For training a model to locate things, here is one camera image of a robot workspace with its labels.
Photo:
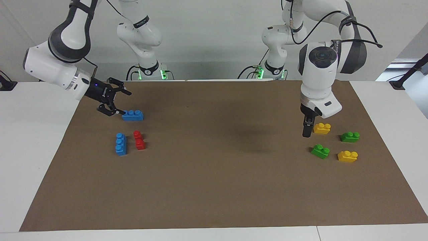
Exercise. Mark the grey metal frame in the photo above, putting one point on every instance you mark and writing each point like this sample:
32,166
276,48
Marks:
406,62

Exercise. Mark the yellow two-stud toy block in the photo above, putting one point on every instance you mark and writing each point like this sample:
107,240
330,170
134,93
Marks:
322,129
347,157

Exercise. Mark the brown table mat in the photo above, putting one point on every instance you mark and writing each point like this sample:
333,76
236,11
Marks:
214,187

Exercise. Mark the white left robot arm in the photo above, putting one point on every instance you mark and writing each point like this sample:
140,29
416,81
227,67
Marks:
317,80

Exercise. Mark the green two-stud toy block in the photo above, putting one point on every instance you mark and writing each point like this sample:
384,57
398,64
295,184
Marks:
349,137
320,152

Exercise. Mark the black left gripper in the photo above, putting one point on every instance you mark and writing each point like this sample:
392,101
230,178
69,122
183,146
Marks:
308,115

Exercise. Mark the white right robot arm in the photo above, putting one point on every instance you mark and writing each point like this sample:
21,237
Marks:
46,65

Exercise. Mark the black stand with pole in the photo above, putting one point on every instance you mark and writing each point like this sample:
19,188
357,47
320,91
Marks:
398,83

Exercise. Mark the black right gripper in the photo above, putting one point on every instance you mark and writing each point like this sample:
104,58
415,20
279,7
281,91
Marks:
99,91

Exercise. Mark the red two-stud toy block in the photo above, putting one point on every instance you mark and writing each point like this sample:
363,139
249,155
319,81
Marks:
139,144

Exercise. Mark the blue three-stud toy block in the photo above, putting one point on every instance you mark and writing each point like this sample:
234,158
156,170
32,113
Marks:
133,116
121,147

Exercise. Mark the black table clamp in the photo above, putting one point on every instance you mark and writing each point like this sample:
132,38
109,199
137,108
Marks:
6,85

